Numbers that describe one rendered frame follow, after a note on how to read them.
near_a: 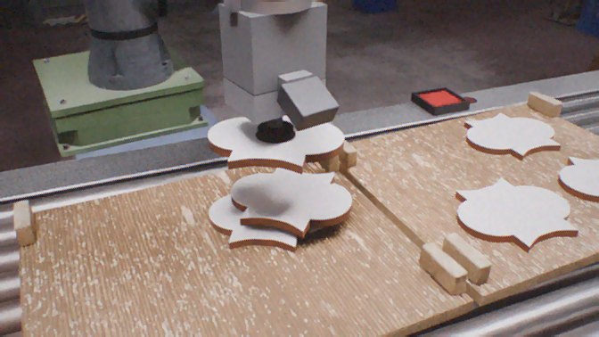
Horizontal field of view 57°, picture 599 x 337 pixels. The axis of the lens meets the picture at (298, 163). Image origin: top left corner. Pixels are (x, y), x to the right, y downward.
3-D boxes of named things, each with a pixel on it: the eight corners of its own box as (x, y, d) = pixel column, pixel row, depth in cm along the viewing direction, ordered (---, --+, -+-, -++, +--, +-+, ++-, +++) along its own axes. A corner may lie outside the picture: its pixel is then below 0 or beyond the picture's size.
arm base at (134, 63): (79, 70, 105) (68, 19, 100) (155, 54, 112) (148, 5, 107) (104, 97, 94) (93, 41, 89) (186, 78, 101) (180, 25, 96)
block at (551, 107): (525, 106, 97) (529, 91, 95) (533, 104, 97) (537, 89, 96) (552, 119, 92) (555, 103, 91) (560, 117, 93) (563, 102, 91)
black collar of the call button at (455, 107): (410, 101, 104) (411, 92, 103) (444, 94, 107) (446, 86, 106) (433, 116, 98) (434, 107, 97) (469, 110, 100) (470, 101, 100)
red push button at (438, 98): (416, 102, 104) (417, 94, 103) (443, 96, 106) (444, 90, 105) (434, 113, 99) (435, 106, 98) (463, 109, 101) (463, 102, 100)
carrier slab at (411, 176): (322, 157, 84) (322, 148, 83) (526, 110, 99) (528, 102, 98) (480, 308, 56) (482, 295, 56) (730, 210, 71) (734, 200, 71)
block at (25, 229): (18, 220, 67) (12, 201, 65) (35, 217, 68) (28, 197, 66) (19, 249, 62) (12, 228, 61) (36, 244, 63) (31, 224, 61)
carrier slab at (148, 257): (20, 226, 68) (17, 215, 68) (316, 159, 83) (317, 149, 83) (30, 480, 41) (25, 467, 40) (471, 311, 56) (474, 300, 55)
